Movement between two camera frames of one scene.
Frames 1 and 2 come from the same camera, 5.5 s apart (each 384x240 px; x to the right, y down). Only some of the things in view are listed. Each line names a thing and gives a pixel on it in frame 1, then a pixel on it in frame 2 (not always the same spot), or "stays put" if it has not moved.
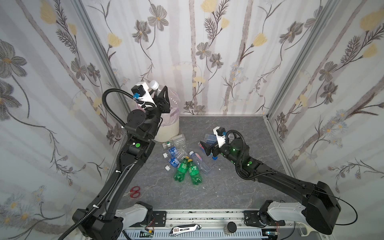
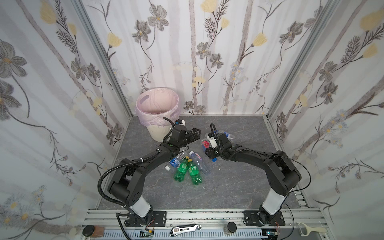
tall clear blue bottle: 200,164 stays put
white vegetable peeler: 308,229 stays put
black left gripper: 159,107 → 190,135
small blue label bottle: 173,162 stays put
